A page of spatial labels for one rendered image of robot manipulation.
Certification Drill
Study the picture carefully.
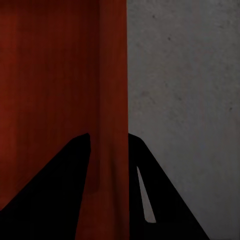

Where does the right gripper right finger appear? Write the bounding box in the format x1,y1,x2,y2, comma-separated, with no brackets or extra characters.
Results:
128,134,210,240

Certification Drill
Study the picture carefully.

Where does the storage box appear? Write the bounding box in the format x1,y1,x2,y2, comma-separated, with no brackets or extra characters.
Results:
0,0,130,240

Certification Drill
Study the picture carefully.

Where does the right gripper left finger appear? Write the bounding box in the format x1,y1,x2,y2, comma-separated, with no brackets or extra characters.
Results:
0,133,91,240

